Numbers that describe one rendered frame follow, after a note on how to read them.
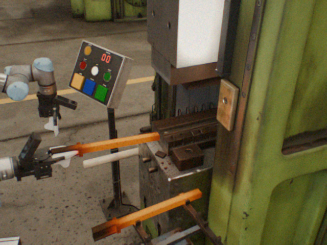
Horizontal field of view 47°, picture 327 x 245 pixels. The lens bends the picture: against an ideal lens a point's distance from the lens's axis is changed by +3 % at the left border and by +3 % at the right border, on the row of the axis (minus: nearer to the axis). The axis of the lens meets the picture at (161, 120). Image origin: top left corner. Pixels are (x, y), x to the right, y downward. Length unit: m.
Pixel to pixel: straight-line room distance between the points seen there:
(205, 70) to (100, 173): 1.70
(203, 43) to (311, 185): 0.76
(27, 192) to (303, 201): 1.96
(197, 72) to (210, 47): 0.13
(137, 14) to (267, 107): 5.34
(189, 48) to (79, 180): 1.83
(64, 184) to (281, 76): 2.12
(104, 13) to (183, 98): 4.63
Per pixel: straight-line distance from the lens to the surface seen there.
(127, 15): 6.37
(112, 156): 2.10
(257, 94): 1.22
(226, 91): 1.31
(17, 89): 1.55
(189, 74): 1.47
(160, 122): 1.75
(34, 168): 1.33
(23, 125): 3.71
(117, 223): 1.34
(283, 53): 1.13
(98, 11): 6.34
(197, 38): 1.36
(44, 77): 1.68
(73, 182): 2.93
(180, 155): 1.54
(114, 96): 1.93
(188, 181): 1.59
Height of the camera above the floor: 1.93
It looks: 33 degrees down
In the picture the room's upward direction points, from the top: 1 degrees clockwise
